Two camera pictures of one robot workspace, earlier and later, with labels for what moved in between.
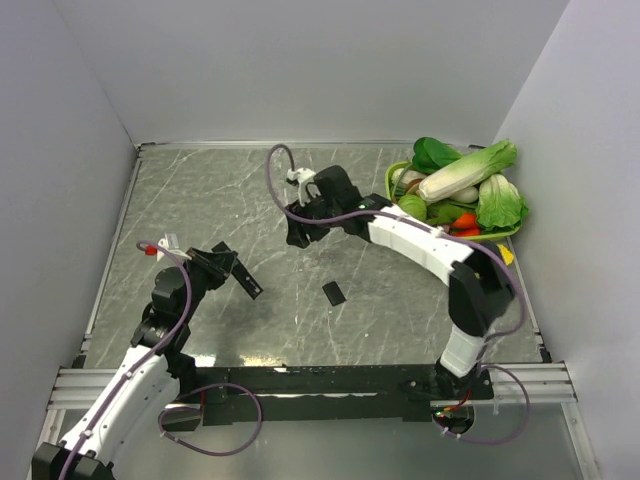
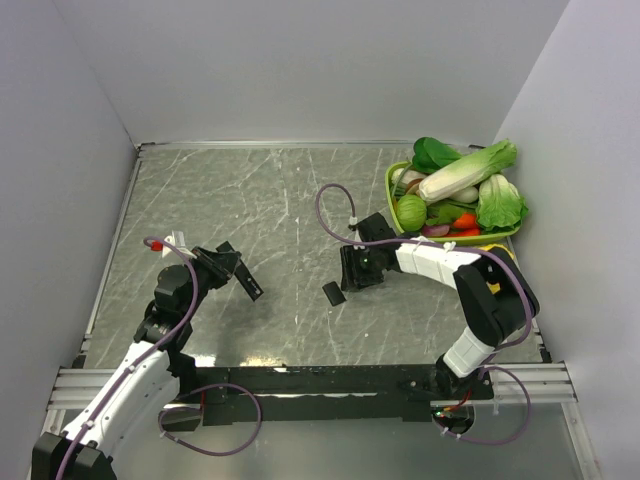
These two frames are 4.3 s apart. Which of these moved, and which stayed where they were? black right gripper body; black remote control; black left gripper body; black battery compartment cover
Moved: black right gripper body
Stayed: black left gripper body; black remote control; black battery compartment cover
